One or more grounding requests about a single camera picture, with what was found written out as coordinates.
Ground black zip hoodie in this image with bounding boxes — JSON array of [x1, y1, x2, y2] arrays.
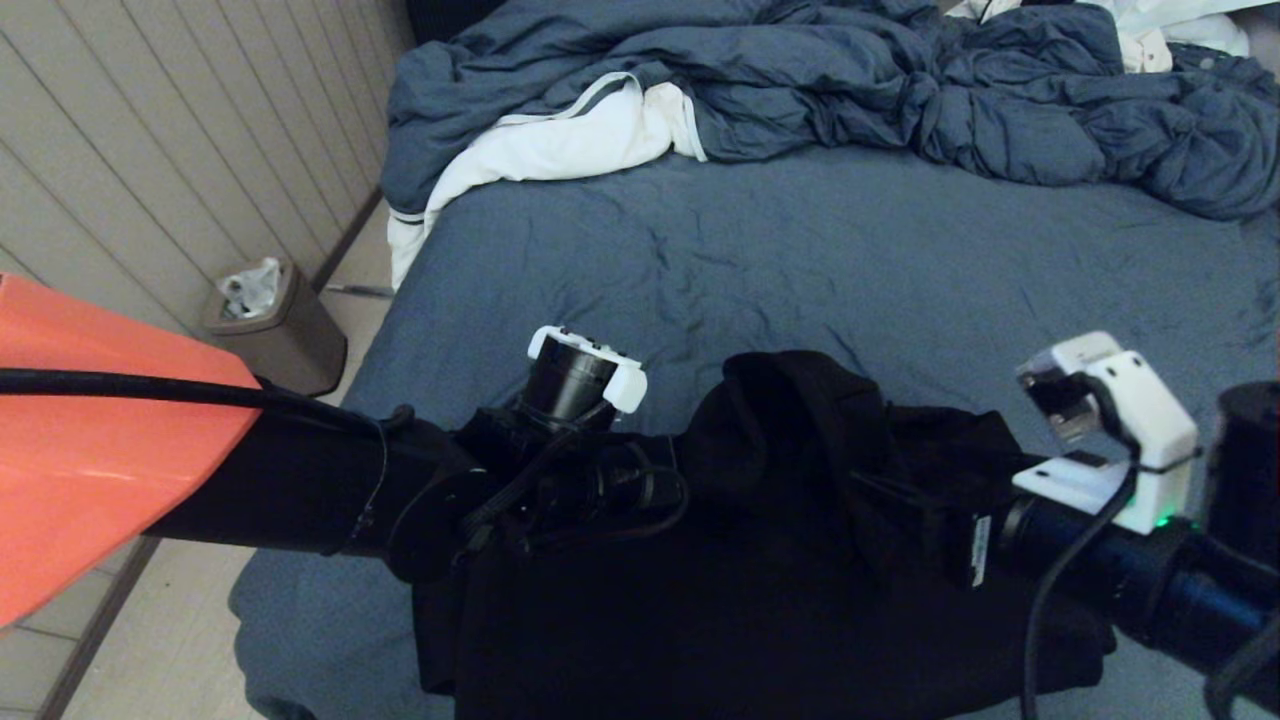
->
[[412, 350, 1116, 720]]

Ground blue bed sheet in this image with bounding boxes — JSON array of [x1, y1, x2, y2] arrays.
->
[[228, 145, 1280, 720]]

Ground white garment with grey stripe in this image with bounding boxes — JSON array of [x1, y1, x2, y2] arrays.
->
[[388, 70, 709, 289]]

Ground beige trash bin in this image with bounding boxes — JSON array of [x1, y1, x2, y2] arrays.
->
[[200, 255, 349, 399]]

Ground clear plastic bin bag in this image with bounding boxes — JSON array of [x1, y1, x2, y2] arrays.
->
[[218, 255, 283, 319]]

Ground rumpled blue duvet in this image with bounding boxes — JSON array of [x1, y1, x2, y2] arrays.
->
[[383, 0, 1280, 221]]

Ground black headboard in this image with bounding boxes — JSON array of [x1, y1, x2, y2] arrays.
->
[[405, 0, 513, 46]]

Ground cream rumpled garment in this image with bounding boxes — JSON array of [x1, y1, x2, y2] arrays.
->
[[948, 0, 1176, 71]]

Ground white pillow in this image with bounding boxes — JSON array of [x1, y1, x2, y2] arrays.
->
[[1100, 0, 1256, 56]]

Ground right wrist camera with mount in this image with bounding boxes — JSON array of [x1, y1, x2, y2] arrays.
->
[[1010, 332, 1201, 538]]

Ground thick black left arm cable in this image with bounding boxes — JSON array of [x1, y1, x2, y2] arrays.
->
[[0, 368, 416, 441]]

